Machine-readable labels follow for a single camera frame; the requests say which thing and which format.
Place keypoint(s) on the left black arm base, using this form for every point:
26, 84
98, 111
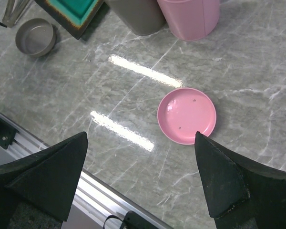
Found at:
7, 134

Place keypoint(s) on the pink cylindrical container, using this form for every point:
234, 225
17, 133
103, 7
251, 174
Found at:
190, 20

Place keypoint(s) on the aluminium mounting rail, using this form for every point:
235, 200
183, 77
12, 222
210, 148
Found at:
94, 200

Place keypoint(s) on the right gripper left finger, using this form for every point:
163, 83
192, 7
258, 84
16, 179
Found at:
37, 191

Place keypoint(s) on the metal serving tongs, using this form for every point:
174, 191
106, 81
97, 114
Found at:
13, 11

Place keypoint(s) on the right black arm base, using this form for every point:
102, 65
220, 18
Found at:
132, 220

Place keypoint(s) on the grey round lid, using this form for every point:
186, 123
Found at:
35, 38

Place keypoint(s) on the grey cylindrical container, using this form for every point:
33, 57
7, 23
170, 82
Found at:
142, 17

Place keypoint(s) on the square teal ceramic plate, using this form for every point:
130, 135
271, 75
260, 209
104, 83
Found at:
73, 15

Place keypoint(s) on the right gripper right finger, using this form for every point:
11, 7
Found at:
240, 192

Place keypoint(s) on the pink round lid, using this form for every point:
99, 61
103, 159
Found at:
185, 111

